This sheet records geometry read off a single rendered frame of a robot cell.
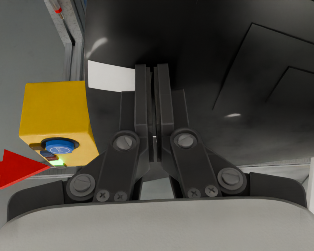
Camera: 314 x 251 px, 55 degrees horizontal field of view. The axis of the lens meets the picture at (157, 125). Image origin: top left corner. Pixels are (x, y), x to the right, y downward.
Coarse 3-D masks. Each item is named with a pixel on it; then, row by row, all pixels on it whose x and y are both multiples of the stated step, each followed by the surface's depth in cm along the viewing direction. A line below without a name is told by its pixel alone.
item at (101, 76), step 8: (88, 64) 15; (96, 64) 15; (104, 64) 15; (88, 72) 15; (96, 72) 15; (104, 72) 15; (112, 72) 15; (120, 72) 15; (128, 72) 15; (152, 72) 15; (88, 80) 16; (96, 80) 16; (104, 80) 16; (112, 80) 15; (120, 80) 15; (128, 80) 15; (96, 88) 16; (104, 88) 16; (112, 88) 16; (120, 88) 16; (128, 88) 16
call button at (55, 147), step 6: (48, 144) 44; (54, 144) 43; (60, 144) 43; (66, 144) 44; (72, 144) 45; (48, 150) 45; (54, 150) 45; (60, 150) 45; (66, 150) 45; (72, 150) 46
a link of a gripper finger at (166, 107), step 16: (160, 64) 14; (160, 80) 13; (160, 96) 13; (176, 96) 14; (160, 112) 12; (176, 112) 13; (160, 128) 12; (176, 128) 13; (160, 144) 13; (160, 160) 14; (224, 160) 12; (176, 176) 13; (224, 176) 11; (240, 176) 11; (224, 192) 11; (240, 192) 11
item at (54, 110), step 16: (32, 96) 45; (48, 96) 45; (64, 96) 45; (80, 96) 45; (32, 112) 44; (48, 112) 44; (64, 112) 44; (80, 112) 44; (32, 128) 43; (48, 128) 43; (64, 128) 43; (80, 128) 43; (80, 144) 46; (64, 160) 53; (80, 160) 54
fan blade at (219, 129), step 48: (96, 0) 13; (144, 0) 12; (192, 0) 12; (240, 0) 12; (288, 0) 12; (96, 48) 14; (144, 48) 14; (192, 48) 14; (240, 48) 13; (288, 48) 13; (96, 96) 16; (192, 96) 16; (240, 96) 16; (288, 96) 15; (96, 144) 20; (240, 144) 20; (288, 144) 20
